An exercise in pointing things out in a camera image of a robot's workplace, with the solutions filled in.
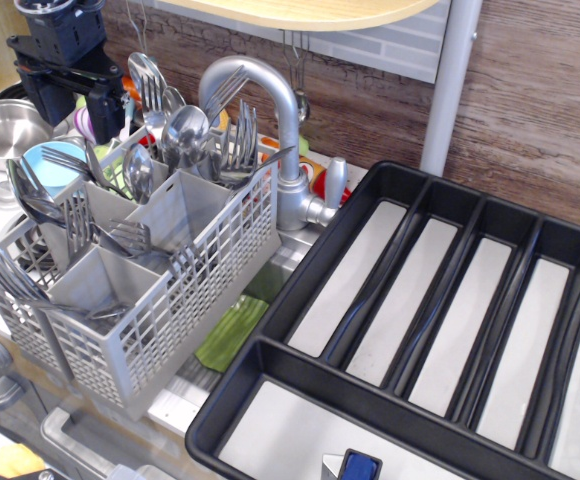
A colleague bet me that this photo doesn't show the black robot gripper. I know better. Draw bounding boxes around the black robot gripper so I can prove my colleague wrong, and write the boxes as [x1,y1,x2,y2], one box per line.
[7,1,125,144]

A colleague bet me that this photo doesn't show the small steel spoon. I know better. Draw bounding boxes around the small steel spoon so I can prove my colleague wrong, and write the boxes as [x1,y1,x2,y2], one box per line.
[122,143,153,205]

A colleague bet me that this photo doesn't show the large steel spoon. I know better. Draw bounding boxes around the large steel spoon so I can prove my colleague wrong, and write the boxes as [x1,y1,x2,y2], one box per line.
[161,105,210,175]

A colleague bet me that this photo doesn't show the steel spoon at left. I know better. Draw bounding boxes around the steel spoon at left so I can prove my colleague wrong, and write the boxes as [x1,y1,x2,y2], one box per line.
[6,159,66,228]

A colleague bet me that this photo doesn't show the grey plastic cutlery basket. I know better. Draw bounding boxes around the grey plastic cutlery basket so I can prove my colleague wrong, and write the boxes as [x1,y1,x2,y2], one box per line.
[0,124,284,422]

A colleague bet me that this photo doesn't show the black cutlery tray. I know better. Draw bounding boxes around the black cutlery tray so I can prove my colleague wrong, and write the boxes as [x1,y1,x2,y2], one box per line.
[185,161,580,479]

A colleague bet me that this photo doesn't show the purple striped toy onion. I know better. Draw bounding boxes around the purple striped toy onion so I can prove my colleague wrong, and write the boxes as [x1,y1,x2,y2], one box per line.
[73,106,96,144]

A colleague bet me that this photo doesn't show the tall steel fork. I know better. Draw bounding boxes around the tall steel fork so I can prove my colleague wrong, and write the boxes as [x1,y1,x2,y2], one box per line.
[128,52,166,128]

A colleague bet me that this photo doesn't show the light blue plastic bowl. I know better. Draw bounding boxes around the light blue plastic bowl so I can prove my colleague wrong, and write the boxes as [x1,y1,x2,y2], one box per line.
[23,141,86,190]

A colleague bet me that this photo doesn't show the stainless steel pot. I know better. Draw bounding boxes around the stainless steel pot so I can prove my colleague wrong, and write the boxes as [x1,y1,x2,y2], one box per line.
[0,99,54,171]

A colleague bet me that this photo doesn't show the steel fork in middle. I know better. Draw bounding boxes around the steel fork in middle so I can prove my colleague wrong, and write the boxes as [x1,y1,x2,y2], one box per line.
[90,219,172,258]

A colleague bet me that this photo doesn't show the steel fork leaning right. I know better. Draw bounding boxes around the steel fork leaning right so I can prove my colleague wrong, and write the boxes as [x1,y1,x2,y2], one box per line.
[203,65,248,126]

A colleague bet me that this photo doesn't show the wooden round shelf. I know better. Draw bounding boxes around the wooden round shelf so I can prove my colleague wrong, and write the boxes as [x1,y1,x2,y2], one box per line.
[165,0,437,32]

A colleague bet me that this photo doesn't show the silver toy faucet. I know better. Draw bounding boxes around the silver toy faucet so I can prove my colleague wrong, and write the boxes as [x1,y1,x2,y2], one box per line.
[198,55,348,231]

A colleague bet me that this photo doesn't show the blue and silver object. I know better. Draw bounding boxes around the blue and silver object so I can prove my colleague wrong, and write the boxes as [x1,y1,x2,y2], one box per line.
[321,449,383,480]

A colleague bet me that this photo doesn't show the grey metal post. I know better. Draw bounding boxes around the grey metal post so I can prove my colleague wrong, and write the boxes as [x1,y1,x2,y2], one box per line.
[420,0,483,177]

